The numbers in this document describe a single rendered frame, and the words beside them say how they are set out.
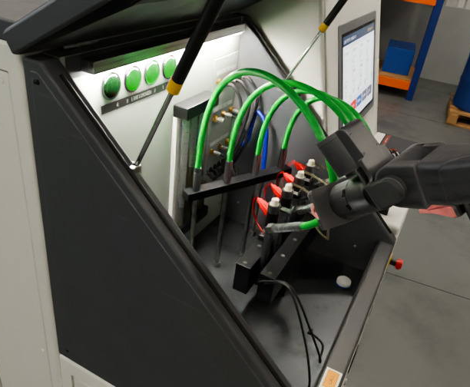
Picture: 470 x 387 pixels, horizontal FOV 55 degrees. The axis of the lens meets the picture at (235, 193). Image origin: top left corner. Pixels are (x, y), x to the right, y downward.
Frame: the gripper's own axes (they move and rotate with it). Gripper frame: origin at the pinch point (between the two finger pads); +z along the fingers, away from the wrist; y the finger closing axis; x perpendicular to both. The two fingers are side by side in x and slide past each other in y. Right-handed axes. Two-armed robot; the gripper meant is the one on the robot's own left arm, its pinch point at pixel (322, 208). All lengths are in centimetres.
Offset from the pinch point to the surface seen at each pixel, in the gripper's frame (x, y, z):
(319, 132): -11.8, -0.9, -7.3
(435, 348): 83, -90, 129
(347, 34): -45, -45, 38
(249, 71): -27.8, 3.1, 1.5
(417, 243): 44, -143, 190
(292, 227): 1.5, 4.2, 6.1
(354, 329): 26.3, -5.7, 18.0
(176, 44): -40.3, 12.0, 10.5
